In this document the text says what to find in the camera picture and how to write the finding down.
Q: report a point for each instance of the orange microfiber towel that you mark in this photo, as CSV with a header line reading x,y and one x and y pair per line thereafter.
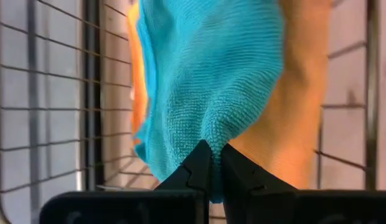
x,y
292,124

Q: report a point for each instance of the teal microfiber towel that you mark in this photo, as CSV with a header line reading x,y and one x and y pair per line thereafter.
x,y
205,77

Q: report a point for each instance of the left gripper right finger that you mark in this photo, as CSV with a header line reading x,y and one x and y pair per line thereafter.
x,y
249,196

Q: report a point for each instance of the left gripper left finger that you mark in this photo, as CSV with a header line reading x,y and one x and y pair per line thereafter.
x,y
190,193

